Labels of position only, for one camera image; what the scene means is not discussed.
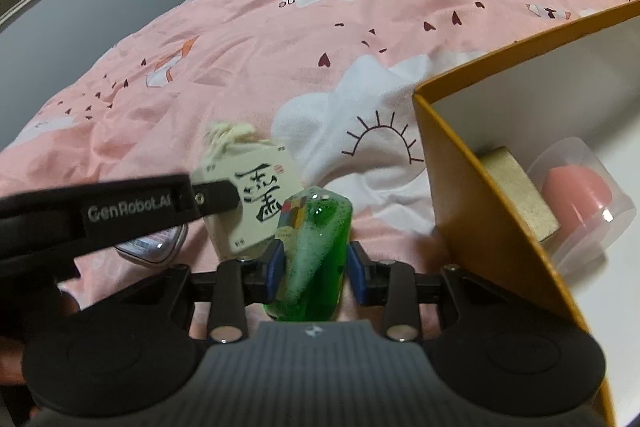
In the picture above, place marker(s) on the rounded square mint tin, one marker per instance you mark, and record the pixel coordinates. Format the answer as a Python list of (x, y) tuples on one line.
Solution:
[(152, 247)]

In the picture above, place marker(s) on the pink sponge in clear case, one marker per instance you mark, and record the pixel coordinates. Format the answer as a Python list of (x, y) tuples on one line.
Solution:
[(575, 202)]

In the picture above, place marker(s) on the pink printed blanket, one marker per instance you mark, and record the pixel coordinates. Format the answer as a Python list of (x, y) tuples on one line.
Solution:
[(250, 57)]

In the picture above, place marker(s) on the green liquid bottle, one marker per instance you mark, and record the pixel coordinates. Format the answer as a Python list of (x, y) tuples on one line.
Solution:
[(314, 252)]

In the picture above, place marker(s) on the gold rectangular block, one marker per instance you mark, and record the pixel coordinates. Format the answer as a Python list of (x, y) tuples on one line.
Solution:
[(520, 194)]

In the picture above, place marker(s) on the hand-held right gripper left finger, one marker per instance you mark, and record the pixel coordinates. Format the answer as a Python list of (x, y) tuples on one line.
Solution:
[(275, 268)]

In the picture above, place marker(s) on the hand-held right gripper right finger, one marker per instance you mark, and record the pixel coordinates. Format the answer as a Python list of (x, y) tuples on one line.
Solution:
[(357, 271)]

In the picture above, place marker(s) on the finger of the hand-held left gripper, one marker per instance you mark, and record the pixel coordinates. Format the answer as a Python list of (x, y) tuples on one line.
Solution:
[(215, 197)]

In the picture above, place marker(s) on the orange cardboard box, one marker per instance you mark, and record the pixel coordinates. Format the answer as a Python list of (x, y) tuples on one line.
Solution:
[(480, 227)]

